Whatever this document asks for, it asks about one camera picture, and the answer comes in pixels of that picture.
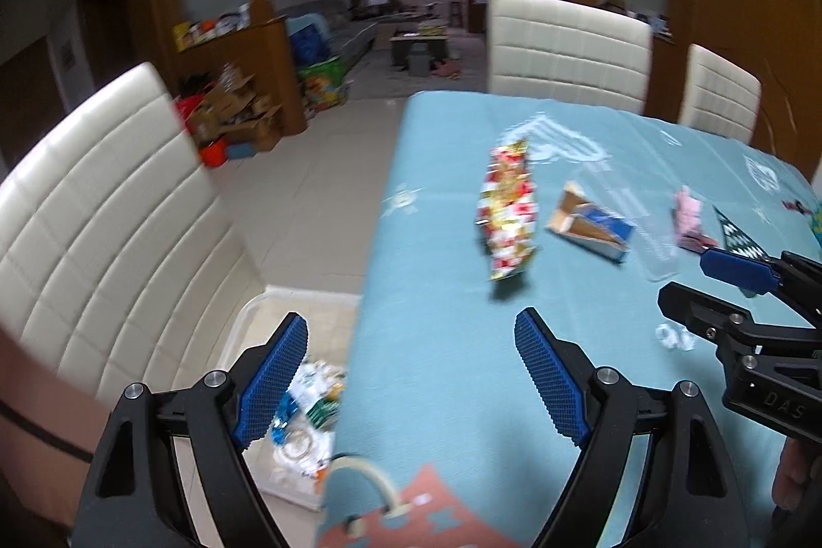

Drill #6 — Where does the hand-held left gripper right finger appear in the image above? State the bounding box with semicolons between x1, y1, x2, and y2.
514;307;752;548

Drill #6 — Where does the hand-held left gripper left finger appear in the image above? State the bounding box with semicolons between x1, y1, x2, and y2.
73;312;310;548

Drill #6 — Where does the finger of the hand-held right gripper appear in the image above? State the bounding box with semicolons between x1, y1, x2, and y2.
699;248;822;327
658;281;822;360

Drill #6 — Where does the blue snack wrapper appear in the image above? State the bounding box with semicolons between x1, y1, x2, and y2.
270;400;303;446

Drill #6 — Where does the clear plastic lid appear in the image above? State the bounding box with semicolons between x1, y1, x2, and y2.
273;423;331;478

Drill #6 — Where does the clear plastic trash bin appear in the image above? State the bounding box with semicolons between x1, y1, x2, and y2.
221;285;364;514

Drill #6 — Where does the red and gold snack bag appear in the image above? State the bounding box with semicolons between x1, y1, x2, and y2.
475;138;541;282

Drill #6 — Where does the person's right hand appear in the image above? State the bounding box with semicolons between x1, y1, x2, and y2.
772;436;822;523

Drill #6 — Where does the black white checkered packet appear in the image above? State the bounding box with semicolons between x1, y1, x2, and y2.
713;205;768;260

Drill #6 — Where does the small clear plastic scrap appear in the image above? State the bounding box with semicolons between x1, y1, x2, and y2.
655;323;698;353

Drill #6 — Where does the small green packet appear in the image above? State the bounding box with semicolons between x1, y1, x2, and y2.
305;397;341;427

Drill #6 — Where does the crumpled pink paper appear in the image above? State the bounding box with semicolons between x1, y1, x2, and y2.
671;187;720;254

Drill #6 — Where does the clear plastic cup sleeve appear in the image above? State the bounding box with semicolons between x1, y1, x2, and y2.
565;163;682;282

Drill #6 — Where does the torn blue and white carton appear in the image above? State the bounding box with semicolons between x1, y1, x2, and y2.
547;182;638;264

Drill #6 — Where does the cream curved plastic tube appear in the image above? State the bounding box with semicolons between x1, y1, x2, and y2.
327;455;412;523

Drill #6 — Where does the cream quilted dining chair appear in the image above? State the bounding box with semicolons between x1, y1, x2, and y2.
484;0;654;116
0;62;271;414
677;43;762;146

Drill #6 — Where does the brown cloth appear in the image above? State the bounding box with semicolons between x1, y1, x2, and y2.
0;323;113;530

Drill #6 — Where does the pile of cardboard boxes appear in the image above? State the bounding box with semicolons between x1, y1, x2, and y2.
186;63;284;151

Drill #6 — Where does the green printed bag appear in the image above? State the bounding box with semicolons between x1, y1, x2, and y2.
296;56;353;111

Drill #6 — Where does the wooden cabinet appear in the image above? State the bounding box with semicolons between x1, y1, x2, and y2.
173;18;309;138

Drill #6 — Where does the blue bag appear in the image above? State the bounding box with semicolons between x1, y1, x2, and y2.
286;12;331;67

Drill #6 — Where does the low coffee table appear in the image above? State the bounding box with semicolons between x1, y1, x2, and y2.
389;18;451;74

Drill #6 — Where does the row of bottles and boxes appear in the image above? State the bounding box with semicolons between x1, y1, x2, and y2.
172;5;251;49

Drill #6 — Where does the grey sofa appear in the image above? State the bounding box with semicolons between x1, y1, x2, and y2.
276;0;380;67

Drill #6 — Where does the dark wooden door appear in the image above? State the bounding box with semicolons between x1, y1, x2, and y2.
77;0;148;87

